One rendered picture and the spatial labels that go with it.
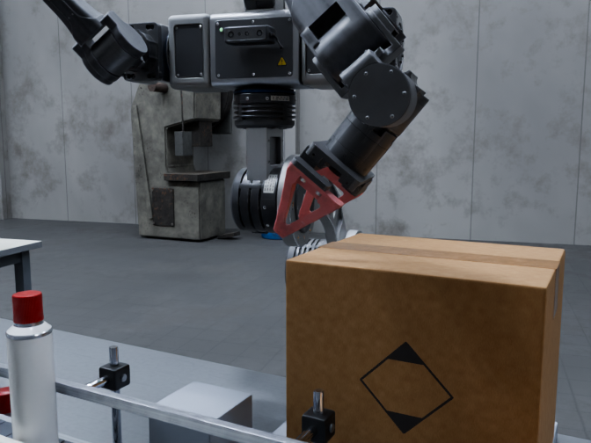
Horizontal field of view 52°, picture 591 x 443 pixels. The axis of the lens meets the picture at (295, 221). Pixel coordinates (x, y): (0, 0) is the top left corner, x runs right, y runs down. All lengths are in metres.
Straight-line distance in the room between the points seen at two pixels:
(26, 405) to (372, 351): 0.41
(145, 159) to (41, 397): 7.12
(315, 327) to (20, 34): 9.92
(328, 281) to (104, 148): 8.88
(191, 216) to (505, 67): 4.19
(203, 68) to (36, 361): 0.75
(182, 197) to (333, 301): 6.87
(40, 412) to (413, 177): 7.29
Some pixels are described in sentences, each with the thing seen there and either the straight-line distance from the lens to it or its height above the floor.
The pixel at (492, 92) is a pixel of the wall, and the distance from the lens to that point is 7.86.
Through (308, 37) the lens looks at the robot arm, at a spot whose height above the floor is 1.37.
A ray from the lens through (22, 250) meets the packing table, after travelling 3.05.
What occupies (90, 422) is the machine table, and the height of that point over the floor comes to 0.83.
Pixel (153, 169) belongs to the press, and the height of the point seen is 0.89.
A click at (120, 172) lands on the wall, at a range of 9.41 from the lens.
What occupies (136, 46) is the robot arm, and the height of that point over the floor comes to 1.44.
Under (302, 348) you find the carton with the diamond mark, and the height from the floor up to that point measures 1.01.
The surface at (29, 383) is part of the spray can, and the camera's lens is 0.80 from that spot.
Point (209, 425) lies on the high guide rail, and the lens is 0.70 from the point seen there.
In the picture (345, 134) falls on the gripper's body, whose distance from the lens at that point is 0.64.
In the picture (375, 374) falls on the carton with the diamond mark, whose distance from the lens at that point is 0.73.
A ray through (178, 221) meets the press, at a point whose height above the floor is 0.24.
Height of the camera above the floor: 1.27
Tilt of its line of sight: 8 degrees down
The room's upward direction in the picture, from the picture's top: straight up
